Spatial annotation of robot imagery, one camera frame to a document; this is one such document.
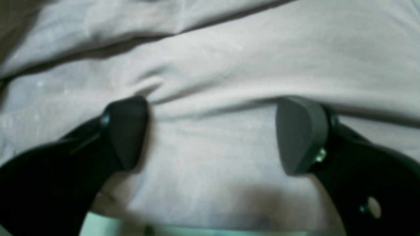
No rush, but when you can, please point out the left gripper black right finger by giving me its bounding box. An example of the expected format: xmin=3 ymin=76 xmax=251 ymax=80
xmin=276 ymin=96 xmax=420 ymax=236

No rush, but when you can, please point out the mauve t-shirt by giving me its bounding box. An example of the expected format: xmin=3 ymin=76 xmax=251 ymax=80
xmin=1 ymin=0 xmax=419 ymax=233

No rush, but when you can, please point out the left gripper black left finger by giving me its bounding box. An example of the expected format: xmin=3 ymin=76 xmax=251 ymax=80
xmin=1 ymin=96 xmax=149 ymax=236

